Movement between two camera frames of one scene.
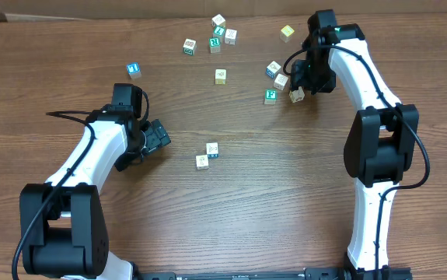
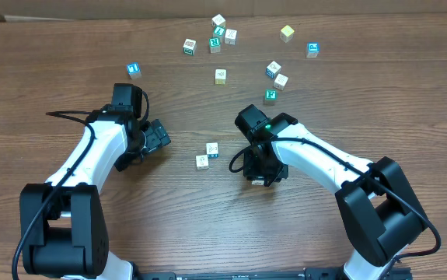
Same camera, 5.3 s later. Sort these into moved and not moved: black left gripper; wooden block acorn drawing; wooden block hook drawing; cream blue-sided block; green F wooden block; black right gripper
Moved: wooden block acorn drawing; black right gripper
Not moved: black left gripper; cream blue-sided block; wooden block hook drawing; green F wooden block
